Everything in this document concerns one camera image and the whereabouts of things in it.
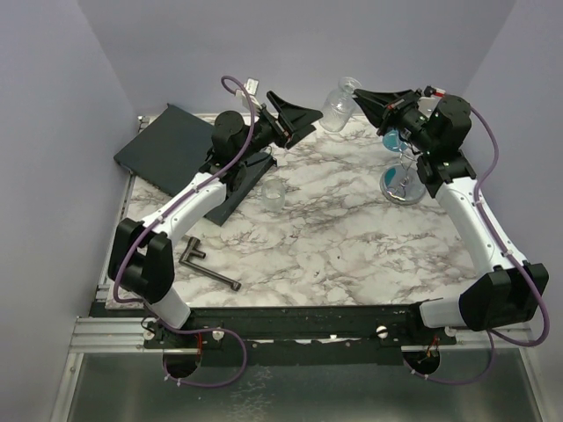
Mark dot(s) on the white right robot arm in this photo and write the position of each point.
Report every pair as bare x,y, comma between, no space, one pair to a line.
508,289

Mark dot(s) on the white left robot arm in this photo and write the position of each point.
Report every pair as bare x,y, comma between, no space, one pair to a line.
141,260

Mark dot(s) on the aluminium extrusion frame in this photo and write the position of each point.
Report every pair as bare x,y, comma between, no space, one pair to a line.
102,330

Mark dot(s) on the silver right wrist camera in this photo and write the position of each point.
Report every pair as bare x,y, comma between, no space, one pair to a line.
431,93

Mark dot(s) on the chrome wine glass rack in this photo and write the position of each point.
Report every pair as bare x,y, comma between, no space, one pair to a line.
414,191

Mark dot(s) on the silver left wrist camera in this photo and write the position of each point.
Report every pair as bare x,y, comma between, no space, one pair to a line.
251,87

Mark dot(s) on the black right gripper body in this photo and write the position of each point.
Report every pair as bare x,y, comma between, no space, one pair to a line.
412,123

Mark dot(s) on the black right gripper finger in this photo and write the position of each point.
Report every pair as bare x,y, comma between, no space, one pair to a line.
377,115
383,100

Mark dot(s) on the clear ribbed wine glass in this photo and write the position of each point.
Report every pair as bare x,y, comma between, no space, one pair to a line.
273,195

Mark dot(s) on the dark metal T-handle tool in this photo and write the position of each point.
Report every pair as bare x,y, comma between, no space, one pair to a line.
192,251

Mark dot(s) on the blue wine glass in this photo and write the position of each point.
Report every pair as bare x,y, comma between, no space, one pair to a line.
396,176

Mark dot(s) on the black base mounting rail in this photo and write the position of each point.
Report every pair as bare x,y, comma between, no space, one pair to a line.
299,336

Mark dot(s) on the dark grey flat box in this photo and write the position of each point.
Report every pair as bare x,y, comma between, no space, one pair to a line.
172,148

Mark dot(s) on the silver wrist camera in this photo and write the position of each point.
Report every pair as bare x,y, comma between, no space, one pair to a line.
251,87
431,93

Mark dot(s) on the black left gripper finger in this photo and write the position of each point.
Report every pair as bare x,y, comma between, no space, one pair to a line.
293,118
298,135

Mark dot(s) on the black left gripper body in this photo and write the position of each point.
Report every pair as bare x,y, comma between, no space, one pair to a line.
266,131

